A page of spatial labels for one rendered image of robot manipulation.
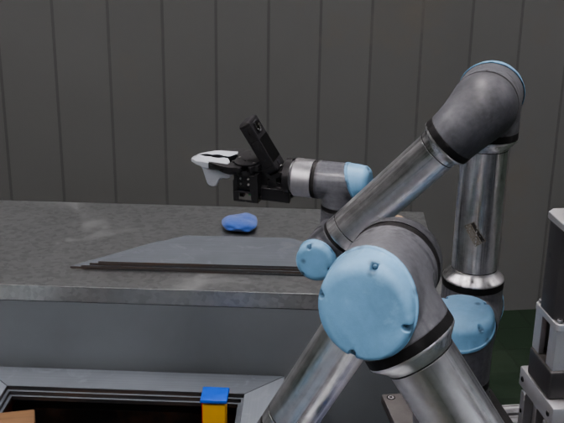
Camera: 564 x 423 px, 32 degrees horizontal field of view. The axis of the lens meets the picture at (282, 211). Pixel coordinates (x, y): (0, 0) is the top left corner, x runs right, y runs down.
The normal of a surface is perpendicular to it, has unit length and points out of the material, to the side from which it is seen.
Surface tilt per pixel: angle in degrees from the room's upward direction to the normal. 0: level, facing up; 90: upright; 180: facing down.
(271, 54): 90
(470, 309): 7
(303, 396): 88
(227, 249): 0
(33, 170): 90
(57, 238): 0
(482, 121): 76
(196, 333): 90
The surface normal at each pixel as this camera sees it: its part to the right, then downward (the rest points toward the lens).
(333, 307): -0.41, 0.19
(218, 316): -0.04, 0.34
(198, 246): 0.01, -0.94
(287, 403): -0.66, 0.05
